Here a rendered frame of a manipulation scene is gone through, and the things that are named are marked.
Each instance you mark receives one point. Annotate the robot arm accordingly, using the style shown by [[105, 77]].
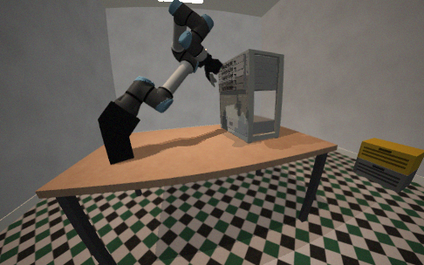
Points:
[[143, 90]]

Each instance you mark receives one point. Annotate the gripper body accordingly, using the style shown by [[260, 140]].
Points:
[[210, 66]]

